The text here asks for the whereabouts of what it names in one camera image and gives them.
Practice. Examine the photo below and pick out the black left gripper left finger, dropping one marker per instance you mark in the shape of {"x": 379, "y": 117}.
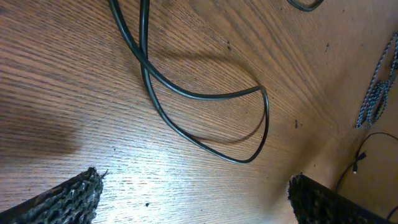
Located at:
{"x": 73, "y": 201}

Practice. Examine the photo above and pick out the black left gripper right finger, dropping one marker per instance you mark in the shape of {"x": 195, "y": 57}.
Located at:
{"x": 314, "y": 203}

